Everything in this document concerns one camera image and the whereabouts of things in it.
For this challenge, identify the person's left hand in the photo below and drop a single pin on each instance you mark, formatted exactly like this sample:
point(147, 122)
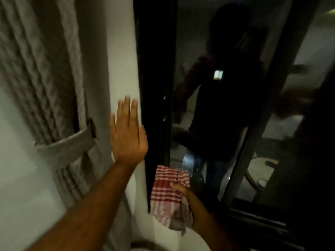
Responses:
point(128, 143)

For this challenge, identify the person's right hand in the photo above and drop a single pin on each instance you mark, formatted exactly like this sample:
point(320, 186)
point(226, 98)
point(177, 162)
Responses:
point(195, 206)

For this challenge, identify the person's left little finger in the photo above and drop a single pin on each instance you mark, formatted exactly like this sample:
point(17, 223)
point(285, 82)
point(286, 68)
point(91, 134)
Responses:
point(113, 124)

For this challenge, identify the person's right thumb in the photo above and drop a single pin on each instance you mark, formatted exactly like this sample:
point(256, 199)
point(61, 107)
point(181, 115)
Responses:
point(179, 187)

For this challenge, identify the person's left middle finger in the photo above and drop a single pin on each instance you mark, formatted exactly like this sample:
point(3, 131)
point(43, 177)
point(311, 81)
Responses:
point(127, 109)

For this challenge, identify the person's left thumb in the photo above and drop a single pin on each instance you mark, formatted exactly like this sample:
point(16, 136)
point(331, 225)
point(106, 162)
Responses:
point(144, 139)

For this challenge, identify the red white striped cloth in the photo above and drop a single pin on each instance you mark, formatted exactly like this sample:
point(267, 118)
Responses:
point(166, 198)

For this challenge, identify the person's left forearm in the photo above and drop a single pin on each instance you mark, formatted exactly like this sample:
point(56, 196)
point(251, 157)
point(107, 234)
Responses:
point(91, 209)

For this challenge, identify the person's right forearm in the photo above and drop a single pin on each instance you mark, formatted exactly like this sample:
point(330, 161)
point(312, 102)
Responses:
point(217, 236)

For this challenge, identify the black framed glass door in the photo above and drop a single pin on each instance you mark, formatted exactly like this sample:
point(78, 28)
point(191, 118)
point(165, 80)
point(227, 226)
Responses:
point(154, 75)

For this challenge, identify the grey curtain tieback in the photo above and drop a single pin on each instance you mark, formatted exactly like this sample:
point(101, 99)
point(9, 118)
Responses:
point(65, 147)

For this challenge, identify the grey textured curtain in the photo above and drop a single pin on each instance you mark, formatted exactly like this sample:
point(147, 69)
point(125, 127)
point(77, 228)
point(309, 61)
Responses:
point(49, 75)

